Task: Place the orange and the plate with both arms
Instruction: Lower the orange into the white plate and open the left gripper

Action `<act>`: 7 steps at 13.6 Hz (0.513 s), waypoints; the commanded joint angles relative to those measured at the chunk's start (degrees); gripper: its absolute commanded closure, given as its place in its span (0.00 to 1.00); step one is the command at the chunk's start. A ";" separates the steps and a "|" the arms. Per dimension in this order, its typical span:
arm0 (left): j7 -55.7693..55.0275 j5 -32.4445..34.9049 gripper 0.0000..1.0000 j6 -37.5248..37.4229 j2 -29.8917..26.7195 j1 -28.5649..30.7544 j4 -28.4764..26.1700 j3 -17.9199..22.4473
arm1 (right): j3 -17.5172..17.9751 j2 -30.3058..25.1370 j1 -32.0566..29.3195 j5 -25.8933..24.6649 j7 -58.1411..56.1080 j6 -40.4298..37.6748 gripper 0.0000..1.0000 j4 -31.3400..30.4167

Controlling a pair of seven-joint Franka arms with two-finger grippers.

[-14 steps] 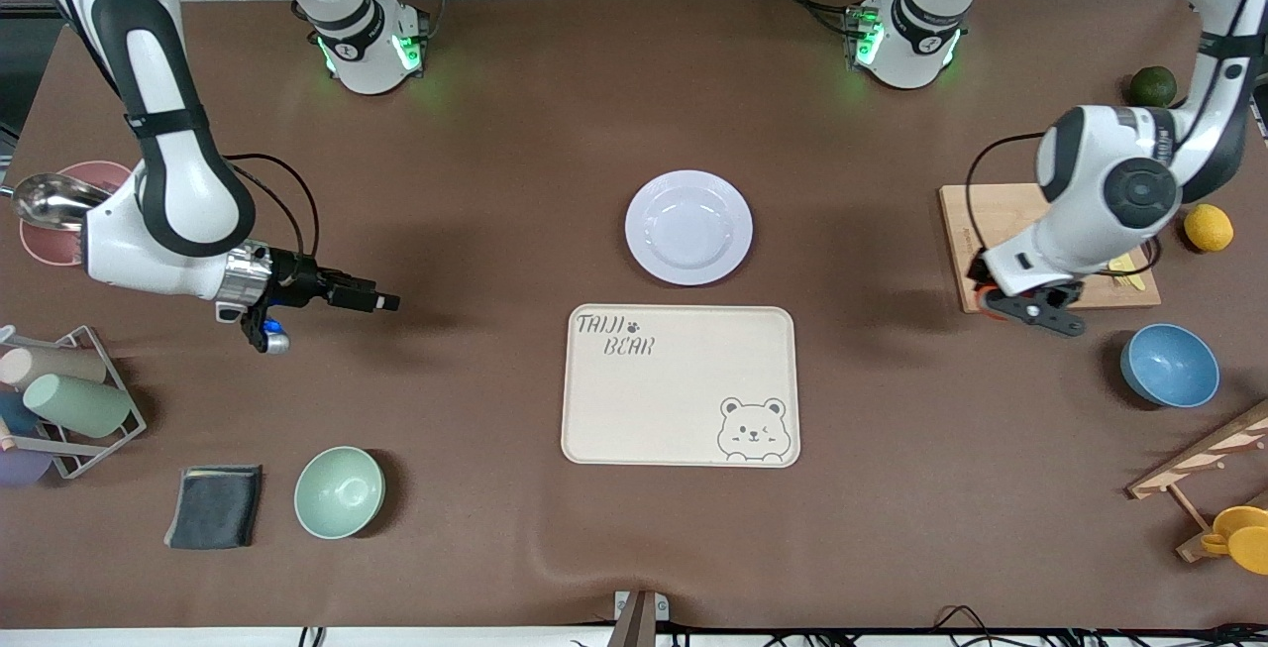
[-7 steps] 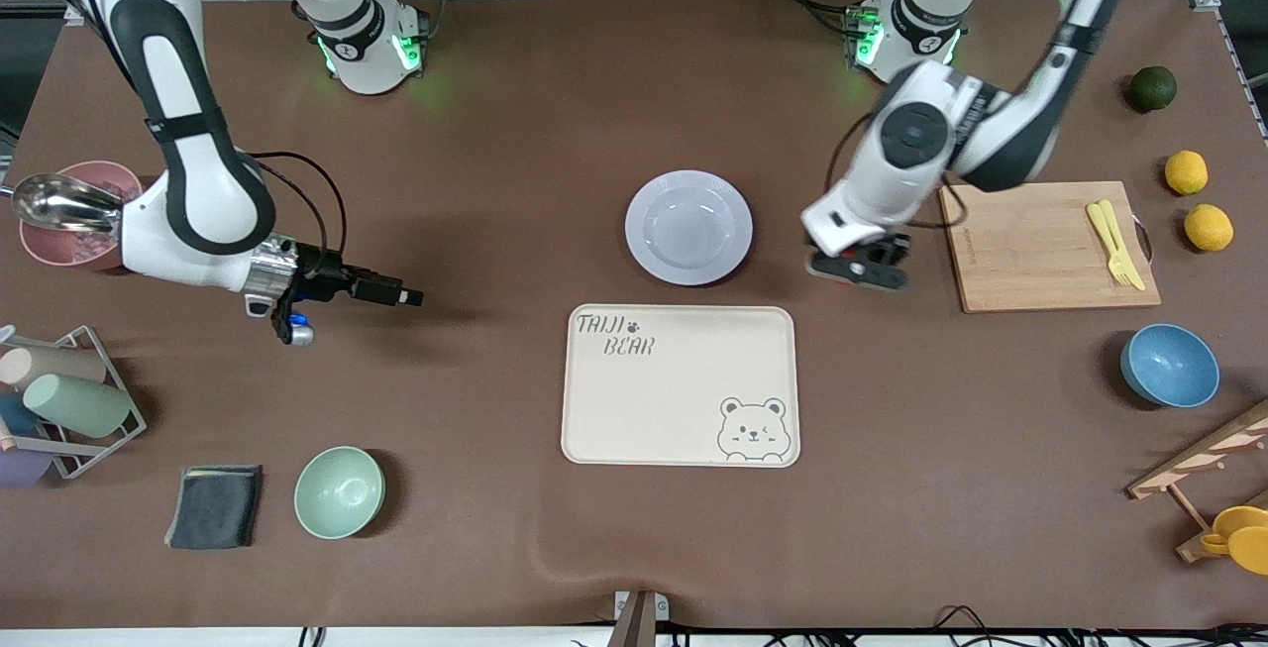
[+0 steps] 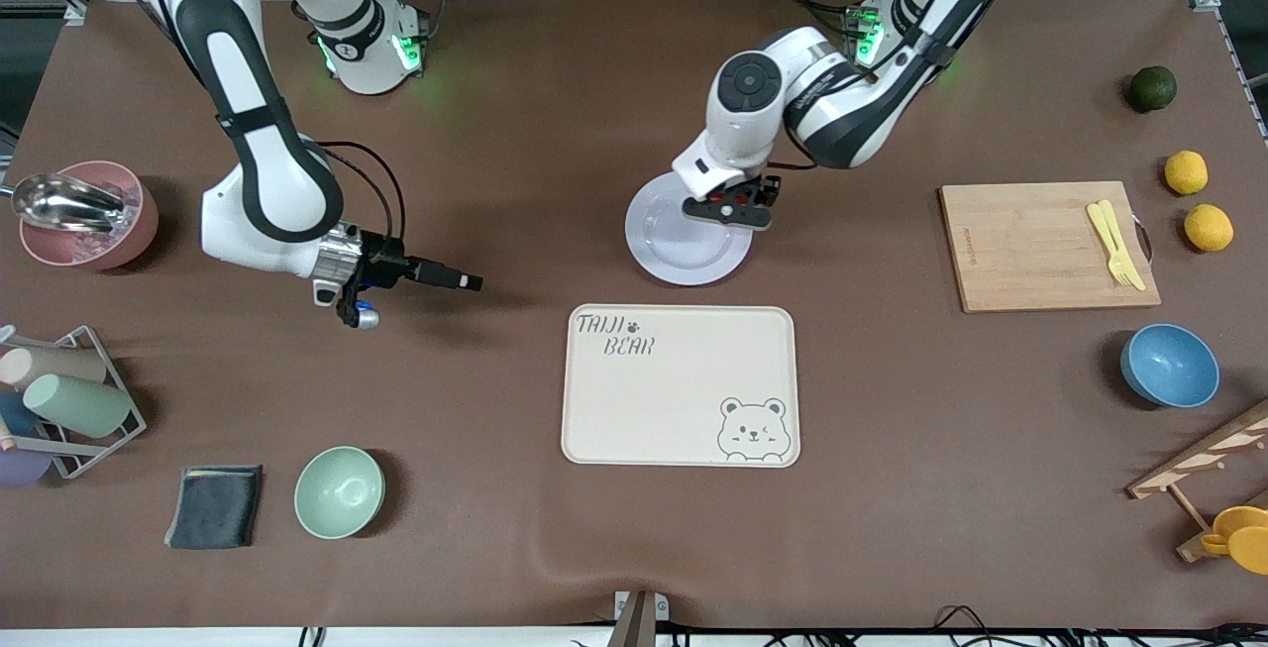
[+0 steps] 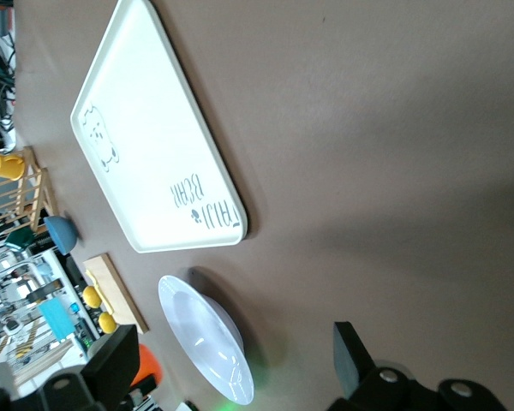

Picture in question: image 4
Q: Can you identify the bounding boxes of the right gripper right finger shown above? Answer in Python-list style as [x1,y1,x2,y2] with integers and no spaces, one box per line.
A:
[327,320,513,411]

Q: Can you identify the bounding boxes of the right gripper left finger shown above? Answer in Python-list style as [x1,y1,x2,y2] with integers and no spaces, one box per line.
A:
[29,325,139,411]

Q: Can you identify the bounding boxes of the orange fruit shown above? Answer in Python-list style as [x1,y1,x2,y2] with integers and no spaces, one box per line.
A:
[130,343,163,386]

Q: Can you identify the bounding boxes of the white round plate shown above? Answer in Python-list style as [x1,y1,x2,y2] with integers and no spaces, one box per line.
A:
[157,274,256,406]

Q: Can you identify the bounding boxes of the yellow lemon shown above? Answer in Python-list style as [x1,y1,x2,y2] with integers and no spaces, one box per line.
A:
[98,311,117,335]
[82,285,104,309]

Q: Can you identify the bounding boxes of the yellow plastic fork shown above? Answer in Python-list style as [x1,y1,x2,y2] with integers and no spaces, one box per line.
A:
[92,277,115,316]

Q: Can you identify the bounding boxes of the wooden cutting board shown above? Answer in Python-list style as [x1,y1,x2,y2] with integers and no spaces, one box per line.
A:
[82,253,150,335]

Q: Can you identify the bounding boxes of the blue bowl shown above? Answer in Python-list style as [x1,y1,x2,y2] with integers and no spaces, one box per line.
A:
[42,212,79,257]

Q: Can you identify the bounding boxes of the wooden drying rack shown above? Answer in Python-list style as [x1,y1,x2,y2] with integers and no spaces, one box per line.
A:
[0,145,60,235]

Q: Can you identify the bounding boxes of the yellow cup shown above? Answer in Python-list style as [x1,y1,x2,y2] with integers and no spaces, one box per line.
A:
[0,152,26,181]

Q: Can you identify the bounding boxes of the cream tray with bear print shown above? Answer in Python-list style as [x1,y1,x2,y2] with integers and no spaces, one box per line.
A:
[70,0,252,254]

